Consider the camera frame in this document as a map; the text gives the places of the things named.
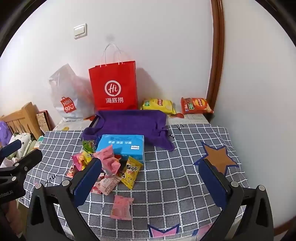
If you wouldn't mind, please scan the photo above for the small pink snack packet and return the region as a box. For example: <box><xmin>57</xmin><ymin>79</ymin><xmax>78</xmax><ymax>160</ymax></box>
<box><xmin>110</xmin><ymin>195</ymin><xmax>134</xmax><ymax>220</ymax></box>

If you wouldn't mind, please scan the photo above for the brown framed picture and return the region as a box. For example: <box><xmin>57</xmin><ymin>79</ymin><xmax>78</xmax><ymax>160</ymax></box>
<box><xmin>36</xmin><ymin>110</ymin><xmax>54</xmax><ymax>133</ymax></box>

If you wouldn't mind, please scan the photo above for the left human hand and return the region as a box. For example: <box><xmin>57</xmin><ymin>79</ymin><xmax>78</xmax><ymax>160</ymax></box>
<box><xmin>1</xmin><ymin>200</ymin><xmax>22</xmax><ymax>237</ymax></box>

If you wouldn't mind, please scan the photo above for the orange chips bag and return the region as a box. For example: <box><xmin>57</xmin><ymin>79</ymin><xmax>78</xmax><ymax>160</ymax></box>
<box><xmin>181</xmin><ymin>97</ymin><xmax>213</xmax><ymax>114</ymax></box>

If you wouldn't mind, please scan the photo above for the blue tissue pack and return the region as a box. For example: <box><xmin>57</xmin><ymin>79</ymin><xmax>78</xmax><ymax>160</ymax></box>
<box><xmin>96</xmin><ymin>135</ymin><xmax>144</xmax><ymax>163</ymax></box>

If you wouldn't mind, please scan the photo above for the red snack packet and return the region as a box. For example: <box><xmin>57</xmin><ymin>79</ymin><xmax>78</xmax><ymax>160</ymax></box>
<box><xmin>115</xmin><ymin>155</ymin><xmax>128</xmax><ymax>171</ymax></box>

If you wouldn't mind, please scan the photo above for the purple towel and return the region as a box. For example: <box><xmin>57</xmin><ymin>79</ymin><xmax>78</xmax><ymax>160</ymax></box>
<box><xmin>82</xmin><ymin>110</ymin><xmax>175</xmax><ymax>151</ymax></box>

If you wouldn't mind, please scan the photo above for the pink triangular snack packet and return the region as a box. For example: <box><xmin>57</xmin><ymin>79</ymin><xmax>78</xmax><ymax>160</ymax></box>
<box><xmin>93</xmin><ymin>145</ymin><xmax>120</xmax><ymax>176</ymax></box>

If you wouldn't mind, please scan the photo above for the yellow crispy snack packet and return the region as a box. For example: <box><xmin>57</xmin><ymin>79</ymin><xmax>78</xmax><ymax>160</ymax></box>
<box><xmin>119</xmin><ymin>156</ymin><xmax>143</xmax><ymax>190</ymax></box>

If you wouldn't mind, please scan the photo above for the green snack packet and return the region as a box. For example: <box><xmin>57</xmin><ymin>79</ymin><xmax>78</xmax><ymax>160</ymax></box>
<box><xmin>82</xmin><ymin>140</ymin><xmax>97</xmax><ymax>153</ymax></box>

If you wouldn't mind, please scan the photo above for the white wall switch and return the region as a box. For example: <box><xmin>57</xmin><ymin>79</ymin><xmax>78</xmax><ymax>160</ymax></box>
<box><xmin>73</xmin><ymin>23</ymin><xmax>87</xmax><ymax>39</ymax></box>

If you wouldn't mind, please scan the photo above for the white strawberry snack packet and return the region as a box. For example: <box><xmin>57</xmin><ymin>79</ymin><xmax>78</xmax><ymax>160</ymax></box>
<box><xmin>66</xmin><ymin>164</ymin><xmax>79</xmax><ymax>178</ymax></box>

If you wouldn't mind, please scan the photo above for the white plastic Miniso bag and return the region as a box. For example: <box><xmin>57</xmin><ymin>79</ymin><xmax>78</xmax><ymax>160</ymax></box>
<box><xmin>49</xmin><ymin>64</ymin><xmax>95</xmax><ymax>121</ymax></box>

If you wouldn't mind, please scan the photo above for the brown wooden door frame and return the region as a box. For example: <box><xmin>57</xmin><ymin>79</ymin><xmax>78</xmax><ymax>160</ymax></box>
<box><xmin>206</xmin><ymin>0</ymin><xmax>225</xmax><ymax>109</ymax></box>

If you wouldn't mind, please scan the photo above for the pink white biscuit packet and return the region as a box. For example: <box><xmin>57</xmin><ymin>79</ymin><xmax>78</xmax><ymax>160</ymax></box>
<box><xmin>91</xmin><ymin>175</ymin><xmax>121</xmax><ymax>195</ymax></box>

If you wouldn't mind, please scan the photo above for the wooden chair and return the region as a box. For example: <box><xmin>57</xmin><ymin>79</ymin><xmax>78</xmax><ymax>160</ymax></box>
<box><xmin>1</xmin><ymin>102</ymin><xmax>43</xmax><ymax>140</ymax></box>

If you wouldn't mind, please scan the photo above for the red paper shopping bag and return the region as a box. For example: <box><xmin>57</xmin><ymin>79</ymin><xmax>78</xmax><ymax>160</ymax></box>
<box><xmin>89</xmin><ymin>49</ymin><xmax>138</xmax><ymax>111</ymax></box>

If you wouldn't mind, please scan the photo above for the yellow chips bag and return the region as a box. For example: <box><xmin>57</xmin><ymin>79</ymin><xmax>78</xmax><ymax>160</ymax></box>
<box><xmin>140</xmin><ymin>98</ymin><xmax>176</xmax><ymax>115</ymax></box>

